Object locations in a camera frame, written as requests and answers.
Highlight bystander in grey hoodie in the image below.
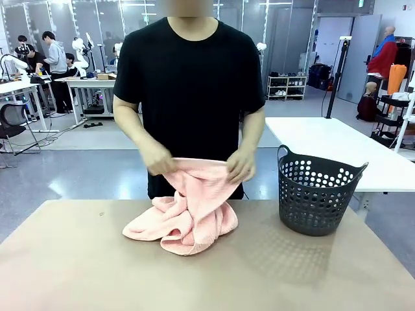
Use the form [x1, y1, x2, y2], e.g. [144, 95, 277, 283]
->
[41, 30, 75, 118]

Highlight orange hanging cloth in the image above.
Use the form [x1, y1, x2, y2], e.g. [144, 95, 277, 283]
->
[386, 63, 407, 114]

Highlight mannequin in red blue jacket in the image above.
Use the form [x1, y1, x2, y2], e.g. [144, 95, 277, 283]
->
[366, 25, 398, 80]

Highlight person's left forearm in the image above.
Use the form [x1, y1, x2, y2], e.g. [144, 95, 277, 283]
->
[237, 105, 267, 157]

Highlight dark grey perforated laundry basket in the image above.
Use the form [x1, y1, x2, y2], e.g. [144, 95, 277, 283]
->
[277, 144, 370, 237]

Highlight seated bystander with dark hair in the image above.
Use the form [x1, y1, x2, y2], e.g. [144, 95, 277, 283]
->
[64, 52, 81, 78]

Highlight mannequin head with maroon cloth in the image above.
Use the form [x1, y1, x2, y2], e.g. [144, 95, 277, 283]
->
[356, 80, 379, 122]

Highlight person's right forearm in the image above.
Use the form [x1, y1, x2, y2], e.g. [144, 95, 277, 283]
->
[112, 96, 163, 156]

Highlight white desk with slim legs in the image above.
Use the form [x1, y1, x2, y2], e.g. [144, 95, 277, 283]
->
[0, 78, 60, 133]

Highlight person's right hand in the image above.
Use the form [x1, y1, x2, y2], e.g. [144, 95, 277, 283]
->
[141, 147, 178, 177]

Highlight black luggage bags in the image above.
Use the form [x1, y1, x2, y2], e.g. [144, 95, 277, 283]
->
[307, 63, 333, 91]

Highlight long white table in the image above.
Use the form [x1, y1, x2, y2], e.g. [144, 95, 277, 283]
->
[265, 116, 415, 195]

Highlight black rolling cart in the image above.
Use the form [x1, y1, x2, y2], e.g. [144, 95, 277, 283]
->
[370, 93, 415, 150]

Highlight person's torso in black t-shirt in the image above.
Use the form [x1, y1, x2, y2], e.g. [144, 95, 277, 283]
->
[113, 16, 266, 201]

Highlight person's left hand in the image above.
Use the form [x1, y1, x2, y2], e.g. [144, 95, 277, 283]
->
[226, 149, 257, 185]

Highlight black mesh office chair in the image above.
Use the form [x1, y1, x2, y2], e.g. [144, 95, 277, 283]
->
[0, 102, 42, 157]

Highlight white shoe rack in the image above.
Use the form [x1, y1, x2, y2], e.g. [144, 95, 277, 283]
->
[267, 75, 308, 102]

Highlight pink terry towel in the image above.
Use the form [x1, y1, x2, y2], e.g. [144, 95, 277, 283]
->
[122, 157, 257, 257]

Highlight black tripod stand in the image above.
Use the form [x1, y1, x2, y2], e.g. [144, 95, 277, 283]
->
[324, 36, 353, 119]

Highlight white desk with boxes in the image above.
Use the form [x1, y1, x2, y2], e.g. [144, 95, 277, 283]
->
[54, 76, 117, 126]

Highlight bystander in black shirt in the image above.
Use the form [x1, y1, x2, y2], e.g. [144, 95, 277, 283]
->
[14, 34, 37, 74]

